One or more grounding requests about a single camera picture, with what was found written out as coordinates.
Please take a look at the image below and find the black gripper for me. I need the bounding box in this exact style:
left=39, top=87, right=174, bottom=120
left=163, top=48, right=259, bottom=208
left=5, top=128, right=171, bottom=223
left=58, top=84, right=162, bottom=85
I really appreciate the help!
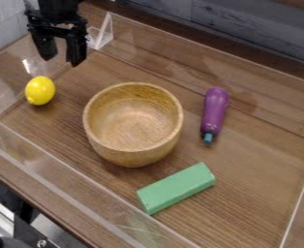
left=25, top=10, right=87, bottom=67

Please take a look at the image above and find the brown wooden bowl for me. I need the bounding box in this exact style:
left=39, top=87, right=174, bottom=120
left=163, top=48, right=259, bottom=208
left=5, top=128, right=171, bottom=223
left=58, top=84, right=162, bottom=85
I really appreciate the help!
left=82, top=82, right=183, bottom=168

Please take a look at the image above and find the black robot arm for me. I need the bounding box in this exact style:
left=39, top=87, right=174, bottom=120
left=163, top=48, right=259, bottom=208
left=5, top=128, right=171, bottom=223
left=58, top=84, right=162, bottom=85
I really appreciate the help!
left=23, top=0, right=87, bottom=67

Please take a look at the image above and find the green rectangular block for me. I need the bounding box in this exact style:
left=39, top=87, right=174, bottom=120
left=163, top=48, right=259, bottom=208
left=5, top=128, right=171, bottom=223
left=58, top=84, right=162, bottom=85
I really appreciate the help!
left=137, top=163, right=215, bottom=215

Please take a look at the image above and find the purple toy eggplant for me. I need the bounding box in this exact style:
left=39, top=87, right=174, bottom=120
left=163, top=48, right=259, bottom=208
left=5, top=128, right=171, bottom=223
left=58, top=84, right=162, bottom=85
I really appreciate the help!
left=199, top=87, right=229, bottom=144

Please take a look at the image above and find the black metal bracket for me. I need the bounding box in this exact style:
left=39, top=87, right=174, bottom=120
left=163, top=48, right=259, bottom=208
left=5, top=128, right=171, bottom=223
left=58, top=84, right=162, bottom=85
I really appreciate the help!
left=13, top=216, right=59, bottom=248

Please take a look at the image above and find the yellow toy lemon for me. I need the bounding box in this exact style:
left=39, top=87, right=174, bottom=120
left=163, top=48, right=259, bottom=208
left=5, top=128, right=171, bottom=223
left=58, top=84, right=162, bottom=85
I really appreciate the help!
left=23, top=76, right=55, bottom=106

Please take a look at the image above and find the clear acrylic corner bracket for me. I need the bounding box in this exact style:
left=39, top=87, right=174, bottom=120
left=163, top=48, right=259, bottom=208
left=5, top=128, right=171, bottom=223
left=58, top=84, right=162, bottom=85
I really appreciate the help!
left=87, top=13, right=113, bottom=50

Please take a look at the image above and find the clear acrylic tray wall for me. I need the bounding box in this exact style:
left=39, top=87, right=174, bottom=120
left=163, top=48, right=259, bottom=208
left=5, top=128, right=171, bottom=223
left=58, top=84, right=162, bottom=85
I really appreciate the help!
left=0, top=15, right=304, bottom=248

